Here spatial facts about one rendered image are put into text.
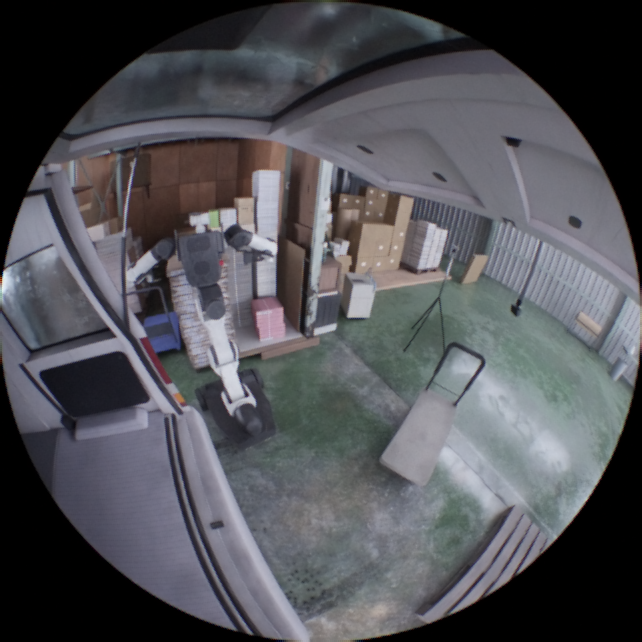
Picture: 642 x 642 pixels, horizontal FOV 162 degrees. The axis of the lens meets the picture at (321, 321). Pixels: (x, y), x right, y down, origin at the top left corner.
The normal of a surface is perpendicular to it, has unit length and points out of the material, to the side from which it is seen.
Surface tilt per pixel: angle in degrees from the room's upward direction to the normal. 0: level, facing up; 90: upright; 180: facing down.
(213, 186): 90
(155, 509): 0
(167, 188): 90
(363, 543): 0
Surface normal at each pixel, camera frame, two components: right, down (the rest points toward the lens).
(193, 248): 0.42, 0.39
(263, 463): 0.11, -0.83
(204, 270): 0.41, 0.61
